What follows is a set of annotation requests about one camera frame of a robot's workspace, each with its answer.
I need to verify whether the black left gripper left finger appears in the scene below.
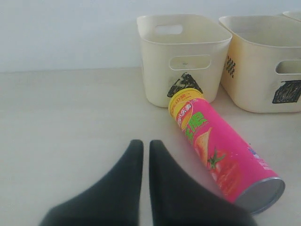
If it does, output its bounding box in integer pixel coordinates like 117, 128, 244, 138
40, 139, 143, 226

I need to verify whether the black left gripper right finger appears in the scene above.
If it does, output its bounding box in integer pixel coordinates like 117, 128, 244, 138
149, 140, 257, 226

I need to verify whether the pink chips can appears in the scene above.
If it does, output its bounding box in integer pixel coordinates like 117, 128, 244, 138
168, 88, 285, 214

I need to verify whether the left cream plastic bin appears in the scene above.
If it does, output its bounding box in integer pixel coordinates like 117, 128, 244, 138
136, 14, 232, 107

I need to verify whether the cream plastic bin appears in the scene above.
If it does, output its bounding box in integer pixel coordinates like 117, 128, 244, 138
219, 16, 301, 113
276, 10, 301, 22
136, 14, 232, 107

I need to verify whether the middle cream plastic bin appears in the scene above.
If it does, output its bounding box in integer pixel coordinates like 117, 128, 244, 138
219, 16, 301, 113

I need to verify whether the right cream plastic bin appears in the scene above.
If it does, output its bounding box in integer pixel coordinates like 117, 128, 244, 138
276, 10, 301, 22

